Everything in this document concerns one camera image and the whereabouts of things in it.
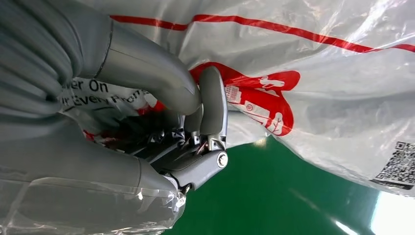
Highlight green conveyor belt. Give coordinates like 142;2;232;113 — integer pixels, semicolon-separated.
162;136;415;235

